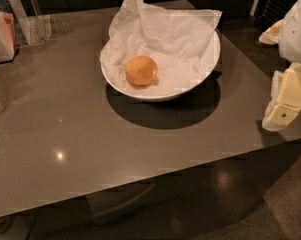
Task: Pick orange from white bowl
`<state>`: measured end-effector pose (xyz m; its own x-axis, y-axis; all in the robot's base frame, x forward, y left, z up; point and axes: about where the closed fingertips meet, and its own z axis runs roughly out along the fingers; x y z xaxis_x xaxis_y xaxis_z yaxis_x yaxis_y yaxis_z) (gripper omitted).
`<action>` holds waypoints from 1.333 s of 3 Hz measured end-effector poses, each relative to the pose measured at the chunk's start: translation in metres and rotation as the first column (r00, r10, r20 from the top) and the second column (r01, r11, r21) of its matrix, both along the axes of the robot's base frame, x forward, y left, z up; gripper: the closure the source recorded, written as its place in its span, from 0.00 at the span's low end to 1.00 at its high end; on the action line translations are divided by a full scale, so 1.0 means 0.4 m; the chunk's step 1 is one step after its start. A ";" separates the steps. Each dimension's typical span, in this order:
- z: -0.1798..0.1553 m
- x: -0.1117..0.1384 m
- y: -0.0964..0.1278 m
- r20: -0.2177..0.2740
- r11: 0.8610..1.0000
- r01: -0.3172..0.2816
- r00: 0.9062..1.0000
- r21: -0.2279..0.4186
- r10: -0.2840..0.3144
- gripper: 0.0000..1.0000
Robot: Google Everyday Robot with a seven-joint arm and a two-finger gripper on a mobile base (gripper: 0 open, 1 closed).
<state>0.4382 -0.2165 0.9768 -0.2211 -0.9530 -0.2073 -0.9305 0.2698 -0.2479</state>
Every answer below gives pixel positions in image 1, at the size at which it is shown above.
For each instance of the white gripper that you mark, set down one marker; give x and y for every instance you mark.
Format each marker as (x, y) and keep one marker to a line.
(296, 34)

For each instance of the orange fruit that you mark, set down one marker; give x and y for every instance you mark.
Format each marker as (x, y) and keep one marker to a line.
(141, 70)

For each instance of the white bowl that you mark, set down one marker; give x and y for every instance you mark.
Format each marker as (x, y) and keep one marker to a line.
(175, 76)

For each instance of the white and orange box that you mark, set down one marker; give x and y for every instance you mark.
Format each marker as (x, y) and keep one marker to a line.
(7, 37)

